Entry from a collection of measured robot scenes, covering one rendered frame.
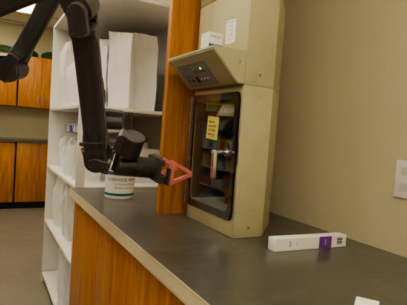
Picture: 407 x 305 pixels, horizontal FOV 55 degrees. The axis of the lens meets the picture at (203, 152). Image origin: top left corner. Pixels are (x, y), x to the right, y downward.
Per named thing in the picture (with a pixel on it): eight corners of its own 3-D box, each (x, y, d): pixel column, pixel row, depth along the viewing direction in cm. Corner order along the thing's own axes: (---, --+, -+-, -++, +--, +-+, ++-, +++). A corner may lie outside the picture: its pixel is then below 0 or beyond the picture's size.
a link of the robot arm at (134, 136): (93, 150, 109) (86, 168, 102) (103, 116, 104) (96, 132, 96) (135, 164, 112) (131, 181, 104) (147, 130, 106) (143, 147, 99)
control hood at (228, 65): (194, 90, 146) (196, 63, 146) (244, 84, 118) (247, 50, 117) (166, 86, 141) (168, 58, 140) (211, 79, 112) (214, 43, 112)
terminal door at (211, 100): (187, 203, 147) (194, 95, 145) (231, 222, 121) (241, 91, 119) (185, 203, 147) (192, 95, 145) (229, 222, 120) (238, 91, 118)
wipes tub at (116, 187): (128, 193, 187) (130, 163, 186) (137, 199, 175) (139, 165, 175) (100, 194, 180) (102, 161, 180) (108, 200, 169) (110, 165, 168)
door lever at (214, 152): (226, 179, 123) (222, 178, 125) (229, 149, 122) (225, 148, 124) (212, 179, 120) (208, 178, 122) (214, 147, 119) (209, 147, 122)
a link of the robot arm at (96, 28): (74, -8, 88) (60, 2, 79) (100, -6, 88) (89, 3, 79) (92, 155, 111) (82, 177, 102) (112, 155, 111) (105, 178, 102)
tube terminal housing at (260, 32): (240, 213, 161) (255, 22, 157) (295, 233, 133) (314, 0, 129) (186, 215, 149) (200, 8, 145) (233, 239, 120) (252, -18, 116)
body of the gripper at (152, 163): (154, 154, 115) (129, 151, 112) (167, 160, 106) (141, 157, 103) (151, 176, 116) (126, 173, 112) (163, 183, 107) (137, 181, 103)
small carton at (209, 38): (213, 55, 128) (214, 36, 128) (221, 53, 124) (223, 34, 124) (200, 52, 126) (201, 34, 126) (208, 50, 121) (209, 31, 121)
